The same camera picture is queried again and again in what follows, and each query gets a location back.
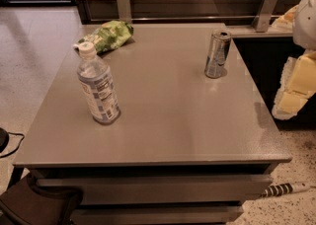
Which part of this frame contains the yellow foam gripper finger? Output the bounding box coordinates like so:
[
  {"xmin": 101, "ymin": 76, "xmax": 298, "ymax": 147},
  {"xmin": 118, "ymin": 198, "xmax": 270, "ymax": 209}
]
[
  {"xmin": 286, "ymin": 51, "xmax": 316, "ymax": 96},
  {"xmin": 278, "ymin": 92, "xmax": 307, "ymax": 114}
]

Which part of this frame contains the green jalapeno chip bag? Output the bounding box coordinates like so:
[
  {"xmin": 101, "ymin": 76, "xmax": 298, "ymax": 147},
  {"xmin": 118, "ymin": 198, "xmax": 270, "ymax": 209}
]
[{"xmin": 73, "ymin": 21, "xmax": 134, "ymax": 54}]

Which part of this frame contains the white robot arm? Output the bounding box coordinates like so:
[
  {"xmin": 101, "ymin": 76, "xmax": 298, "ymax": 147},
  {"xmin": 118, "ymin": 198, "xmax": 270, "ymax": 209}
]
[{"xmin": 272, "ymin": 0, "xmax": 316, "ymax": 120}]

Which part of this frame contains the silver drink can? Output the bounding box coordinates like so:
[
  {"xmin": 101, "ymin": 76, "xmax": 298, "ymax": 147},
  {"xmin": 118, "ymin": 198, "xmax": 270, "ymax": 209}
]
[{"xmin": 204, "ymin": 29, "xmax": 231, "ymax": 79}]

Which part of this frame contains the grey table with drawers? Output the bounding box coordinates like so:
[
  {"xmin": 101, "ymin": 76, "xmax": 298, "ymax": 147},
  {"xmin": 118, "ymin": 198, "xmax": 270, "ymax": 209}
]
[{"xmin": 14, "ymin": 24, "xmax": 290, "ymax": 210}]

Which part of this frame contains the clear plastic water bottle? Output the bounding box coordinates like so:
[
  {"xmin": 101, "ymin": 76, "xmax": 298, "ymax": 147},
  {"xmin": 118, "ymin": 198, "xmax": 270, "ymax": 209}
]
[{"xmin": 77, "ymin": 42, "xmax": 120, "ymax": 124}]

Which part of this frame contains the lower grey drawer front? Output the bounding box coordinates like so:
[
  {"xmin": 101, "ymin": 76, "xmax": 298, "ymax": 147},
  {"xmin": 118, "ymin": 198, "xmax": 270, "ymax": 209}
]
[{"xmin": 71, "ymin": 206, "xmax": 243, "ymax": 225}]

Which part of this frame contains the grey drawer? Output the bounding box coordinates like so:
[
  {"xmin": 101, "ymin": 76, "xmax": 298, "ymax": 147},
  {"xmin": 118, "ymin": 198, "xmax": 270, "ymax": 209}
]
[
  {"xmin": 38, "ymin": 175, "xmax": 272, "ymax": 205},
  {"xmin": 71, "ymin": 206, "xmax": 243, "ymax": 225}
]

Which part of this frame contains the upper grey drawer front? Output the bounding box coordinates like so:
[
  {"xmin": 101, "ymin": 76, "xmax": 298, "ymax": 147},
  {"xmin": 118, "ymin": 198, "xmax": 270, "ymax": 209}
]
[{"xmin": 38, "ymin": 175, "xmax": 272, "ymax": 205}]

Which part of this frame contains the black chair seat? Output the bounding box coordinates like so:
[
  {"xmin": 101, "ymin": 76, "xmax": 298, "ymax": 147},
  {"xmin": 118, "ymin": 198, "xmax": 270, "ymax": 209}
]
[{"xmin": 0, "ymin": 173, "xmax": 83, "ymax": 225}]

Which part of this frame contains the right metal wall bracket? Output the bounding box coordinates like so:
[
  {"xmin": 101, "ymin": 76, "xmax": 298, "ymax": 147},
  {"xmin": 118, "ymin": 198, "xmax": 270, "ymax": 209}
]
[{"xmin": 252, "ymin": 0, "xmax": 277, "ymax": 33}]

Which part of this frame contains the metal wall bracket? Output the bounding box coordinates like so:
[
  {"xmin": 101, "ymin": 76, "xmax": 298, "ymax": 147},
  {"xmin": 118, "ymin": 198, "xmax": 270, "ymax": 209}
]
[
  {"xmin": 252, "ymin": 0, "xmax": 277, "ymax": 33},
  {"xmin": 117, "ymin": 0, "xmax": 132, "ymax": 23}
]

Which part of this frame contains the black and white striped handle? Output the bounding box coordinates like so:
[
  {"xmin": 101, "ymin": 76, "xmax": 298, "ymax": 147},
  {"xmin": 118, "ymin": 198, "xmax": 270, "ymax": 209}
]
[{"xmin": 261, "ymin": 182, "xmax": 311, "ymax": 197}]

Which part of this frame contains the left metal wall bracket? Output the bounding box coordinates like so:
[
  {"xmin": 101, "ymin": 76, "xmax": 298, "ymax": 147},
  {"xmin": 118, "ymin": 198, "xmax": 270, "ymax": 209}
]
[{"xmin": 117, "ymin": 0, "xmax": 132, "ymax": 23}]

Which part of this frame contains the black cable with device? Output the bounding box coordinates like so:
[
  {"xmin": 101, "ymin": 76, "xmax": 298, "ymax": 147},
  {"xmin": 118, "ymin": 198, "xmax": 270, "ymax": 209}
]
[{"xmin": 0, "ymin": 127, "xmax": 26, "ymax": 159}]

